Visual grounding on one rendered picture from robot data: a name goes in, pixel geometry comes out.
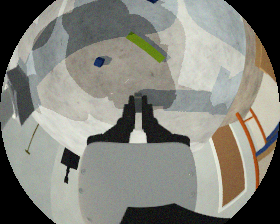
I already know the lime green rod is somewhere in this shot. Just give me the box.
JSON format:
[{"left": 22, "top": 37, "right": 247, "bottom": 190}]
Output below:
[{"left": 126, "top": 32, "right": 165, "bottom": 63}]

